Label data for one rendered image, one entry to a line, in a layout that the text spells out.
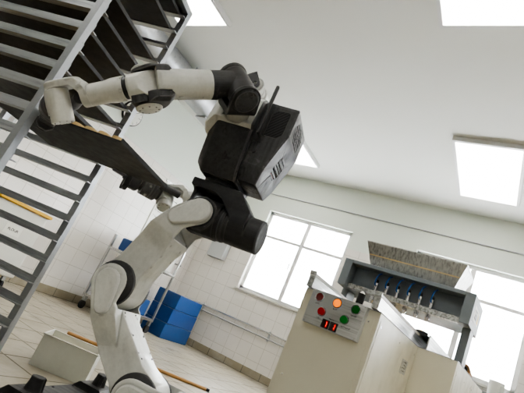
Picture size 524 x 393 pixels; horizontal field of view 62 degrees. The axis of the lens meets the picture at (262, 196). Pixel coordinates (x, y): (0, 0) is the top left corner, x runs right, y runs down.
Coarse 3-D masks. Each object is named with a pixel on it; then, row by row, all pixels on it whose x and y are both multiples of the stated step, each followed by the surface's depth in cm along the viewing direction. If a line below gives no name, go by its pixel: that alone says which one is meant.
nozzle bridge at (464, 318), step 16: (352, 272) 259; (368, 272) 259; (384, 272) 246; (352, 288) 254; (368, 288) 254; (400, 288) 246; (416, 288) 241; (432, 288) 235; (448, 288) 226; (400, 304) 238; (416, 304) 233; (448, 304) 230; (464, 304) 219; (480, 304) 233; (432, 320) 243; (448, 320) 225; (464, 320) 215; (464, 336) 222; (464, 352) 218
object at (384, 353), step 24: (288, 336) 181; (312, 336) 176; (336, 336) 172; (360, 336) 167; (384, 336) 175; (288, 360) 176; (312, 360) 172; (336, 360) 167; (360, 360) 163; (384, 360) 180; (408, 360) 209; (288, 384) 172; (312, 384) 168; (336, 384) 163; (360, 384) 162; (384, 384) 186
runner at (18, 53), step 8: (0, 48) 163; (8, 48) 162; (16, 48) 162; (8, 56) 165; (16, 56) 161; (24, 56) 160; (32, 56) 159; (40, 56) 158; (40, 64) 159; (48, 64) 156
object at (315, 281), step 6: (312, 270) 186; (312, 276) 185; (318, 276) 186; (312, 282) 184; (318, 282) 187; (324, 282) 192; (312, 288) 185; (318, 288) 188; (324, 288) 193; (330, 288) 197; (336, 294) 204
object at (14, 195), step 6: (0, 186) 192; (0, 192) 188; (6, 192) 190; (12, 192) 190; (12, 198) 188; (18, 198) 188; (24, 198) 188; (30, 198) 187; (30, 204) 186; (36, 204) 186; (42, 204) 185; (42, 210) 181; (48, 210) 184; (54, 210) 183; (60, 216) 182; (66, 216) 181; (72, 216) 181
